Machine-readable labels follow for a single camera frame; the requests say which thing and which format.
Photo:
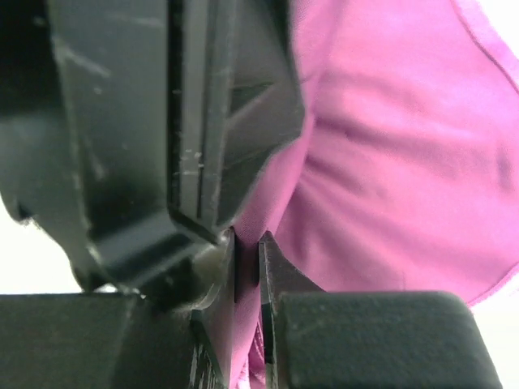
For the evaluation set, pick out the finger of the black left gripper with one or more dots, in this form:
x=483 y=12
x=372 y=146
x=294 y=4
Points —
x=90 y=115
x=234 y=101

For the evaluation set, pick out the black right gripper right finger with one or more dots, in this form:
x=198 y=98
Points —
x=314 y=339

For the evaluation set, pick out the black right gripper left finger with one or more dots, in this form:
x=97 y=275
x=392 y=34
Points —
x=111 y=340

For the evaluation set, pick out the purple cloth napkin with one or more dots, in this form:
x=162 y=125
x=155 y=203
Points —
x=406 y=174

